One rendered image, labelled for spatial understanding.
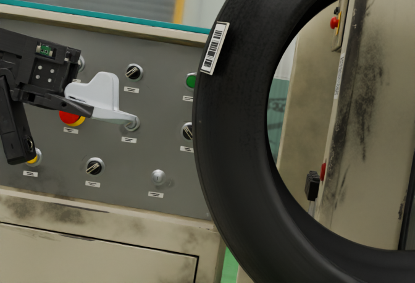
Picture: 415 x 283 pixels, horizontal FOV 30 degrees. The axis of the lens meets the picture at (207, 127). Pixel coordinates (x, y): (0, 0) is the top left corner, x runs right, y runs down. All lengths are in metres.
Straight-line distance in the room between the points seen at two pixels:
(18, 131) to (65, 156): 0.59
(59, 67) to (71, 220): 0.63
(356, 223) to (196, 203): 0.42
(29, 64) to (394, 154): 0.58
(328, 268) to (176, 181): 0.73
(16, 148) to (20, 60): 0.11
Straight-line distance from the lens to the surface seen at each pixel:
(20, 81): 0.98
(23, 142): 1.01
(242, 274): 1.23
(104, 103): 0.97
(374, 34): 1.24
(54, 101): 0.96
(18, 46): 1.00
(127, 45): 1.56
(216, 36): 0.87
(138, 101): 1.56
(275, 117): 9.85
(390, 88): 1.24
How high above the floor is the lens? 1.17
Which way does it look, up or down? 3 degrees down
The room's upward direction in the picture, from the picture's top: 9 degrees clockwise
